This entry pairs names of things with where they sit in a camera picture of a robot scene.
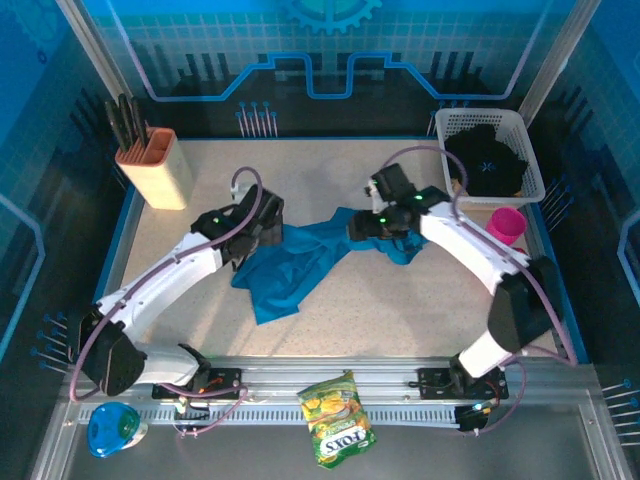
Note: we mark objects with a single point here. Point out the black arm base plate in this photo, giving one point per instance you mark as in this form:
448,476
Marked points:
225,380
432,382

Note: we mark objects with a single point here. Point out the green snack bag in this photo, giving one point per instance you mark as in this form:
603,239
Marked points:
335,420

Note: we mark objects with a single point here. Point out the black t-shirt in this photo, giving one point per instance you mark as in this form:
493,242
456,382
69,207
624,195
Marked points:
485,160

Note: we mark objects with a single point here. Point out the beige knife block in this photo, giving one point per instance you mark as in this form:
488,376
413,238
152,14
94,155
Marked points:
160,180

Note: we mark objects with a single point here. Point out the pink plastic cup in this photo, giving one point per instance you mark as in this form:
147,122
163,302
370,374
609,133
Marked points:
506,225

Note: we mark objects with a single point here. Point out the blue t-shirt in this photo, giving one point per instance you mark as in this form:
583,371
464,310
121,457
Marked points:
285,280

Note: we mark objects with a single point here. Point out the aluminium frame post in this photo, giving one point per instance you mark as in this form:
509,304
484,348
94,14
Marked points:
97,50
562,50

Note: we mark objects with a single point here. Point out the beige cloth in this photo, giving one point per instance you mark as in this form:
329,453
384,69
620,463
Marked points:
456,187

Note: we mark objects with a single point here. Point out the blue plastic tape dispenser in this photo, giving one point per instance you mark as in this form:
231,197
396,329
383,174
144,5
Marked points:
112,430

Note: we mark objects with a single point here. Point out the white plastic basket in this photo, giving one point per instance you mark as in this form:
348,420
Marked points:
530,150

